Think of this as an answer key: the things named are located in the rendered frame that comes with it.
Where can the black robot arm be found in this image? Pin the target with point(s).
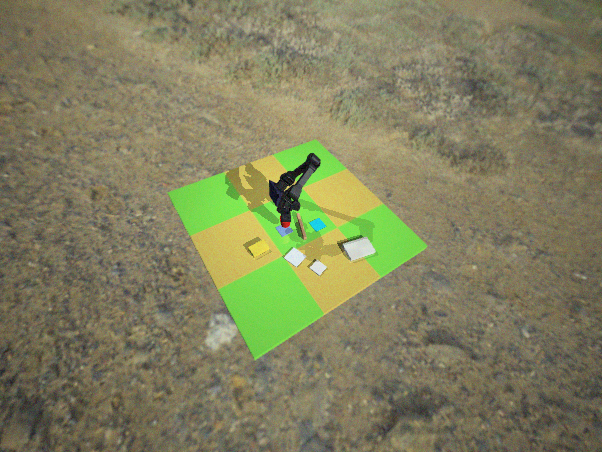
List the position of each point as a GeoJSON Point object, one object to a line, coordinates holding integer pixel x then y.
{"type": "Point", "coordinates": [288, 178]}

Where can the yellow flat block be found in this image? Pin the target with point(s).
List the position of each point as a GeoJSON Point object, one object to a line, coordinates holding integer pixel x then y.
{"type": "Point", "coordinates": [258, 248]}

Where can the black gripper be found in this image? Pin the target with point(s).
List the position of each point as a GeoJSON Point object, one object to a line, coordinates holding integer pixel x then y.
{"type": "Point", "coordinates": [287, 216]}

